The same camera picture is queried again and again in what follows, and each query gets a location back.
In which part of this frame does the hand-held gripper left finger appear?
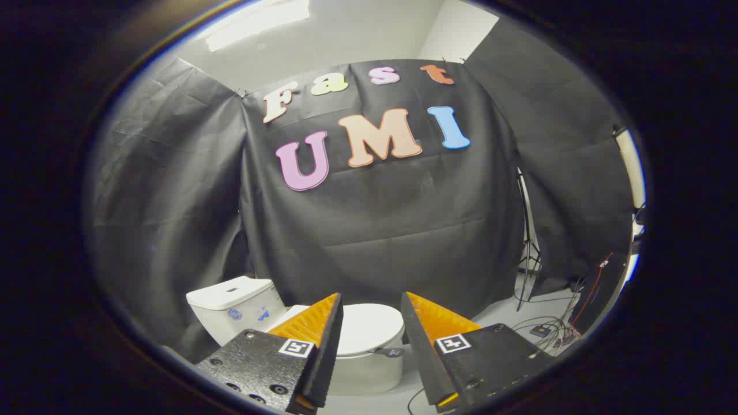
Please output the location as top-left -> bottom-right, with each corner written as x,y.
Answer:
195,293 -> 344,415

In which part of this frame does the white toilet lid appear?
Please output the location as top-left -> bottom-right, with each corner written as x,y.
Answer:
270,304 -> 405,357

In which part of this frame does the red cable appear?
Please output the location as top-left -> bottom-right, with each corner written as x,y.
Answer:
571,251 -> 613,329

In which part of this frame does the black tripod stand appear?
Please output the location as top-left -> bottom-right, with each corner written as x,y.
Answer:
515,167 -> 543,312

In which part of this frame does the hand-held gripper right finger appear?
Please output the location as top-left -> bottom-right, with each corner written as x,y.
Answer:
401,292 -> 555,414

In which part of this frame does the black backdrop cloth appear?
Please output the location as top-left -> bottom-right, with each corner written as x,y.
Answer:
89,12 -> 635,365

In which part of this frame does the tangle of floor cables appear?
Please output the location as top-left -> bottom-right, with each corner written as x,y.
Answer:
510,288 -> 584,353

